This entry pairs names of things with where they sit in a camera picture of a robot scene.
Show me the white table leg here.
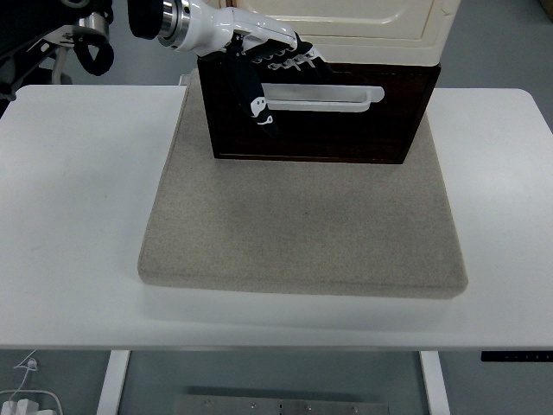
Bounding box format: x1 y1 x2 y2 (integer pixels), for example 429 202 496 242
418 350 451 415
95 349 131 415

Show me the white chair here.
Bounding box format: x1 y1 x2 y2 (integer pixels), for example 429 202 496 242
51 47 73 86

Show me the thin white cable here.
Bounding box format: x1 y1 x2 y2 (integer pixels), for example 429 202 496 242
0 349 41 403

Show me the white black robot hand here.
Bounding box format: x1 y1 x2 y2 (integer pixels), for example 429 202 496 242
175 0 334 139

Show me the dark wood drawer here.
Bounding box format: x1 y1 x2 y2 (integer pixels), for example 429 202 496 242
207 64 433 157

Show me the beige fabric mat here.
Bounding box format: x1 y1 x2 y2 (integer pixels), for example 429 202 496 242
137 75 470 300

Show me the black table control panel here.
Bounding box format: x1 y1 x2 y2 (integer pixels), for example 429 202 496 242
480 350 553 362

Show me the white drawer handle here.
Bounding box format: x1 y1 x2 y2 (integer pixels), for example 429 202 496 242
252 84 385 114

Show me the white power adapter tray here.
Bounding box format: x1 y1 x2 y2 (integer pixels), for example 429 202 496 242
0 388 61 415

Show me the cream plastic cabinet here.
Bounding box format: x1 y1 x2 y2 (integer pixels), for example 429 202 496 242
215 0 460 67

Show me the dark wood drawer housing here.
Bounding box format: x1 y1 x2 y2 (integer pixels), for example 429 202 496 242
197 54 442 165

